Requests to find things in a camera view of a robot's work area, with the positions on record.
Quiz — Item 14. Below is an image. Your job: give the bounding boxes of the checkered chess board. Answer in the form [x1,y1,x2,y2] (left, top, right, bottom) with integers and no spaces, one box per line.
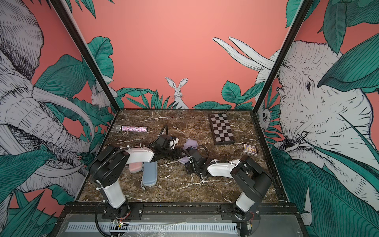
[208,113,235,145]

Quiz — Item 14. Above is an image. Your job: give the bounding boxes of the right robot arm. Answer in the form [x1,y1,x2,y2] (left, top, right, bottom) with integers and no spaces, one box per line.
[182,147,273,220]

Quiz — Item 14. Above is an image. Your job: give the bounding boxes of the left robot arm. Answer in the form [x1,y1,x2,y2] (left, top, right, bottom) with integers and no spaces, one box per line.
[90,135,182,210]

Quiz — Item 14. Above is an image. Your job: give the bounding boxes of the glittery purple bottle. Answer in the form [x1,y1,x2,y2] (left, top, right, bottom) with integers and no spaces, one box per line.
[114,124,148,132]

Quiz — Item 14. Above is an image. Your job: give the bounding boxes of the blue zippered umbrella case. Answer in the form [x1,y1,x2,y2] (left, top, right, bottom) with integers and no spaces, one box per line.
[140,162,158,190]

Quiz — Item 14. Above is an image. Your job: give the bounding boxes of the black frame post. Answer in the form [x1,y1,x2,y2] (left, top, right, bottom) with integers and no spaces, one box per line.
[50,0,120,113]
[253,0,314,113]

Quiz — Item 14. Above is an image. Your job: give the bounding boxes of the white perforated cable duct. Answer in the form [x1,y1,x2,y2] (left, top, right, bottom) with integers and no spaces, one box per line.
[65,222,238,234]

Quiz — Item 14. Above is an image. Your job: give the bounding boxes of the purple zippered umbrella case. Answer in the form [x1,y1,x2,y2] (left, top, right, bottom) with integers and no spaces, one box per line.
[178,138,199,165]

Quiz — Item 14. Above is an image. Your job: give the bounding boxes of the pink zippered umbrella case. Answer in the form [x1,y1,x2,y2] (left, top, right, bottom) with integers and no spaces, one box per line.
[129,162,143,173]

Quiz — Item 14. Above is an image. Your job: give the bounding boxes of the small card box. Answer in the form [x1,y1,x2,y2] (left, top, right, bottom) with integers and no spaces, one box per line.
[243,144,258,155]

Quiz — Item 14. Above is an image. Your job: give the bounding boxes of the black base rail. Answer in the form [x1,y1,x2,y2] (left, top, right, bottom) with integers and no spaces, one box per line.
[59,202,301,221]

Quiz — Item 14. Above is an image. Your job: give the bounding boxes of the left black frame post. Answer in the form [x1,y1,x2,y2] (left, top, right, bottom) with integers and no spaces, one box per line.
[50,0,120,113]

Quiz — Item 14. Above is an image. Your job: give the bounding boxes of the right black frame post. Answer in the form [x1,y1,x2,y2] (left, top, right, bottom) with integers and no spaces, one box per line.
[253,0,314,113]

